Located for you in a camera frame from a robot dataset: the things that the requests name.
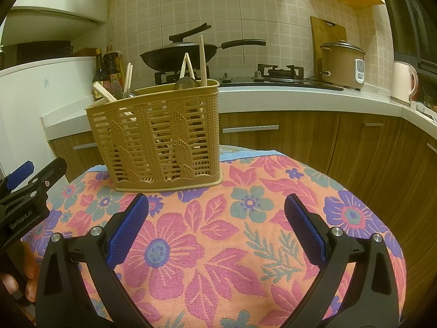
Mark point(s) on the black gas stove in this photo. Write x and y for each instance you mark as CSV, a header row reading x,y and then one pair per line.
x,y
273,80

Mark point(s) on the labelled sauce bottle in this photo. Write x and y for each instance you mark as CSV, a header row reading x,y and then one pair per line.
x,y
112,63

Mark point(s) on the white kitchen countertop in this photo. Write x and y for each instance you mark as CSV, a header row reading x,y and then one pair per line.
x,y
290,97

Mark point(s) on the white appliance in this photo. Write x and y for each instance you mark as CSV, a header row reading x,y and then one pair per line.
x,y
34,92

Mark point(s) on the tan plastic utensil basket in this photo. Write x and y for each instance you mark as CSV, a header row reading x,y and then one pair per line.
x,y
153,143

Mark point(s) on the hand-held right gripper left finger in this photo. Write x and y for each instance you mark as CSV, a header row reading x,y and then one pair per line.
x,y
126,232

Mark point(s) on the brown box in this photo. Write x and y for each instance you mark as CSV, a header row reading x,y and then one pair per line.
x,y
85,52

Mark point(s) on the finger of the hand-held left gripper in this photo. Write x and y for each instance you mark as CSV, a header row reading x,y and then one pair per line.
x,y
20,172
51,172

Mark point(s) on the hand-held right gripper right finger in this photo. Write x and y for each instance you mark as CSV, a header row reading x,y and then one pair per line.
x,y
305,232

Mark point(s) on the white wall cabinet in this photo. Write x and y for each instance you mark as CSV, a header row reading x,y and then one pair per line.
x,y
58,20

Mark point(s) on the pink white electric kettle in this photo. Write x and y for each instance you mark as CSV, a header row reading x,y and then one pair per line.
x,y
403,82

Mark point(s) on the dark window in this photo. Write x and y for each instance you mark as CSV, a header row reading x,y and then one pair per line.
x,y
413,17

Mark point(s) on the wooden cutting board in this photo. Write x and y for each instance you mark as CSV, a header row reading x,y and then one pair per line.
x,y
324,30

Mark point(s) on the black wok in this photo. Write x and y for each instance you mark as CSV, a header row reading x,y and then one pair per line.
x,y
164,58

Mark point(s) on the dark sauce bottle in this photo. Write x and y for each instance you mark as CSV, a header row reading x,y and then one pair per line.
x,y
100,75

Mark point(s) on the beige rice cooker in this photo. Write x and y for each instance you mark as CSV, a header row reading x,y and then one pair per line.
x,y
338,65

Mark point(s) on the floral orange table cloth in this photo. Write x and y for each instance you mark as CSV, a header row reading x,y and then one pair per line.
x,y
222,239

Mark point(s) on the clear glass bottle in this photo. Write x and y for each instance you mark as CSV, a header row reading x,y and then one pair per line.
x,y
116,88

